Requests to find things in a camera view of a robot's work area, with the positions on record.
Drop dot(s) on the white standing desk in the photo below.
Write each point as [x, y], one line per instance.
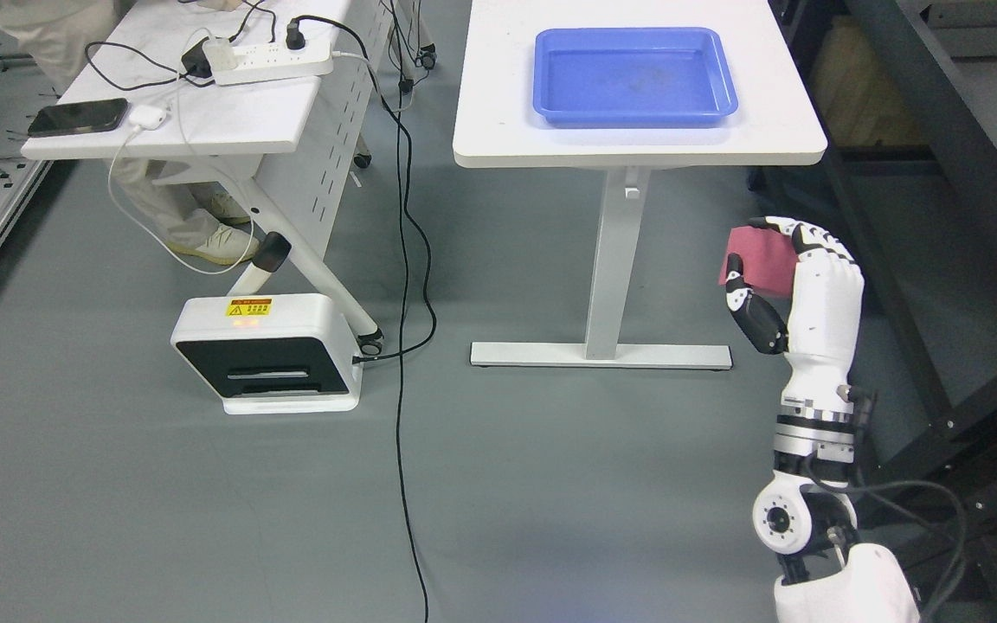
[497, 126]

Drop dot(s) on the pink block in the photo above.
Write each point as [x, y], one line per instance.
[769, 260]

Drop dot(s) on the white floor device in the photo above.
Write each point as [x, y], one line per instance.
[271, 354]

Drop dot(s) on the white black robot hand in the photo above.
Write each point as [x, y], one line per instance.
[819, 337]

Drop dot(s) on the white folding table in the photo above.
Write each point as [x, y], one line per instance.
[284, 149]

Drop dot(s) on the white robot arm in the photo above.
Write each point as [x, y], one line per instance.
[804, 515]

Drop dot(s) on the cardboard box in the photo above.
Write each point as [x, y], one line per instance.
[858, 100]

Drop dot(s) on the blue plastic tray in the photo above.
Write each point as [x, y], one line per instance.
[632, 78]

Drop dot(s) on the person legs beige trousers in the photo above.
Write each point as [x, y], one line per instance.
[197, 219]

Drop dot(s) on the black smartphone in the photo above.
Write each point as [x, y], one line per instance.
[64, 120]

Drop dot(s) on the black power adapter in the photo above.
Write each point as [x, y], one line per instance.
[196, 65]

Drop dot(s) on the white power strip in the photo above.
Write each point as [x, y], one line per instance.
[271, 61]

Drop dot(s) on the white charger adapter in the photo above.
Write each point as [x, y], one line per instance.
[145, 117]

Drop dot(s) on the black metal shelf right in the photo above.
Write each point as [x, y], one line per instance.
[923, 221]

